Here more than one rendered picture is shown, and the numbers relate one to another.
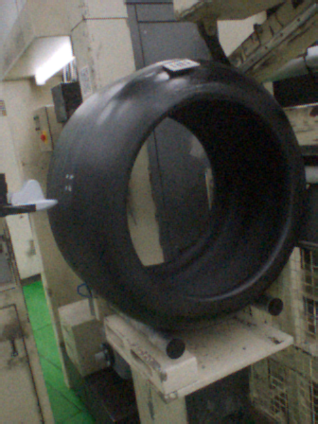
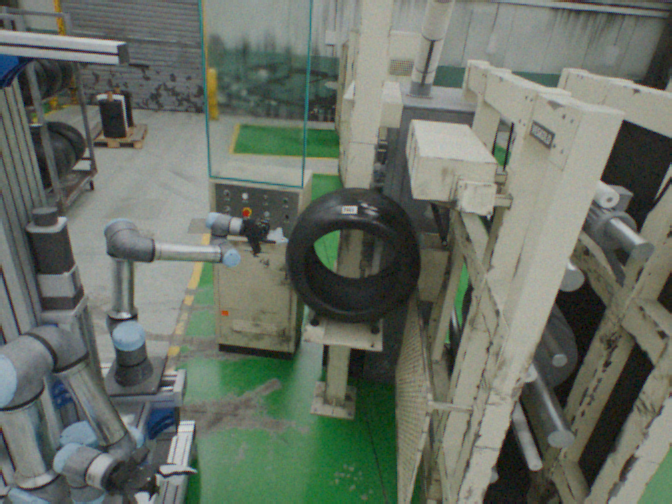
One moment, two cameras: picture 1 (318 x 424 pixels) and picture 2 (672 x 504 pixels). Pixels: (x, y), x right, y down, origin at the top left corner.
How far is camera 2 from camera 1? 1.32 m
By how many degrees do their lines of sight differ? 31
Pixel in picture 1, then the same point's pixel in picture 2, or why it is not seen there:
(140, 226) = (350, 254)
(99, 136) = (302, 229)
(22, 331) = not seen: hidden behind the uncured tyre
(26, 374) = (288, 291)
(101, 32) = (357, 150)
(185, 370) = (316, 333)
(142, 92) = (325, 217)
